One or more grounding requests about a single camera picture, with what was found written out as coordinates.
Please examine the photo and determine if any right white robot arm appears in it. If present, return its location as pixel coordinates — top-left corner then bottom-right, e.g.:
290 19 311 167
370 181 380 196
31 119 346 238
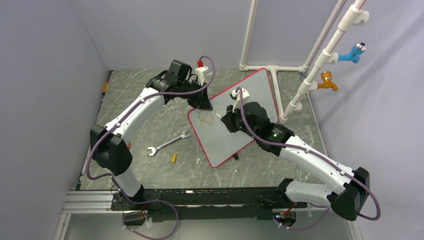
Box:
221 102 370 221

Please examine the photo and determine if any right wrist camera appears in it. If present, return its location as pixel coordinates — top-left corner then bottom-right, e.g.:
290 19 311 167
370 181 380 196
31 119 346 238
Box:
230 87 250 113

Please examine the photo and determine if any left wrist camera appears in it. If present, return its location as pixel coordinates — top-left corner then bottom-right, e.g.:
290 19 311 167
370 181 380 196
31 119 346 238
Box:
194 60 213 86

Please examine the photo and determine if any orange tap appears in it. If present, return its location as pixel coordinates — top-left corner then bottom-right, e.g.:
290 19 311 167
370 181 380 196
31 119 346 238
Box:
317 71 338 91

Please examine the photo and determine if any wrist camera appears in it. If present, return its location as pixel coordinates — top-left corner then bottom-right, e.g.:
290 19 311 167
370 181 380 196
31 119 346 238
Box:
230 87 250 113
194 60 213 86

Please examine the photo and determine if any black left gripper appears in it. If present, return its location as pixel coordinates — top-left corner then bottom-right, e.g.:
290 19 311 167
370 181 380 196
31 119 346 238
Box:
178 80 212 111

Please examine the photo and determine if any red-framed whiteboard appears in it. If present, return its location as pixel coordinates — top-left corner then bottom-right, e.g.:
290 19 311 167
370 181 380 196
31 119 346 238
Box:
187 68 279 168

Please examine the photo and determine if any white pipe with taps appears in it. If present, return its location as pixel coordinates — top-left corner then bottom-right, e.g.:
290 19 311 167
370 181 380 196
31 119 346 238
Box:
279 0 370 123

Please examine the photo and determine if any blue tap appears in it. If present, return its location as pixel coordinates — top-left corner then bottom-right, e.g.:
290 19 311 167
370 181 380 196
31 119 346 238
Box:
337 41 367 64

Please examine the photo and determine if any white corner pipe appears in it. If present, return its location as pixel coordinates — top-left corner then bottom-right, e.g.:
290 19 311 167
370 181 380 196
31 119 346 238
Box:
239 0 258 72

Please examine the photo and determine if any yellow marker cap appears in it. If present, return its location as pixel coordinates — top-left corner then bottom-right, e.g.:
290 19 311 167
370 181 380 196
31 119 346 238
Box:
171 153 177 163

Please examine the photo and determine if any silver combination wrench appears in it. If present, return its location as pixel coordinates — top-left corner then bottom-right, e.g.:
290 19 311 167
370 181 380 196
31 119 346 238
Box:
146 130 191 157

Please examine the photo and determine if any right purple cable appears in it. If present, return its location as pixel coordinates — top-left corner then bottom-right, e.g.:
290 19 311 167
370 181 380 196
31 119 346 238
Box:
235 87 381 232

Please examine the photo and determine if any white floor pipe frame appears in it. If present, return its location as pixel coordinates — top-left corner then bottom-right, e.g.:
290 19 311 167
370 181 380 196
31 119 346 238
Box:
239 63 307 121

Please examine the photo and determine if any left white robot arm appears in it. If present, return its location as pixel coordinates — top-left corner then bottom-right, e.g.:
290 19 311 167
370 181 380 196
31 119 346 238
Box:
85 55 215 210

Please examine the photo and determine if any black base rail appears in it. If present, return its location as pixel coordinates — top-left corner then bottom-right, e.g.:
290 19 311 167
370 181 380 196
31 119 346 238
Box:
110 187 307 222

